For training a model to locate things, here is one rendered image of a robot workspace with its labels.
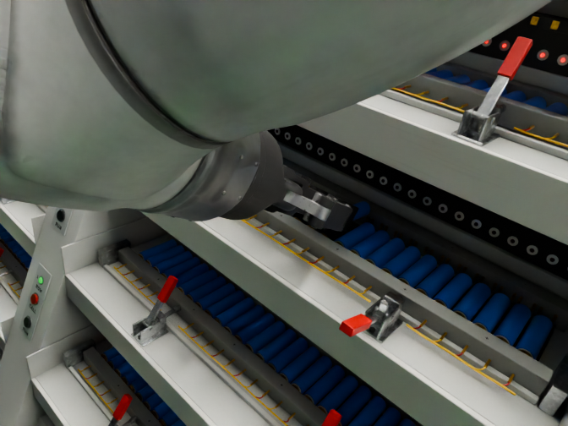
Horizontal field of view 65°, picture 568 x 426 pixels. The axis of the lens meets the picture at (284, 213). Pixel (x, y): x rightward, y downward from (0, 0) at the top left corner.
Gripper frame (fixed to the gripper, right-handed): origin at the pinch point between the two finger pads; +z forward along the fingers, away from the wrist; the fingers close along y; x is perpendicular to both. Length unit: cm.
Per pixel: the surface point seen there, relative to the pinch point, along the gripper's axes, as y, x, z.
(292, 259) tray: -0.6, -6.8, -0.9
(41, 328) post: -35, -38, 0
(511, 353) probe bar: 21.6, -3.5, -0.2
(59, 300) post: -33.6, -32.0, 0.0
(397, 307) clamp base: 11.9, -5.0, -2.2
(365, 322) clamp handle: 11.5, -6.5, -8.1
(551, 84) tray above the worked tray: 12.5, 22.3, 8.1
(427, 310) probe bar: 14.1, -4.0, -0.6
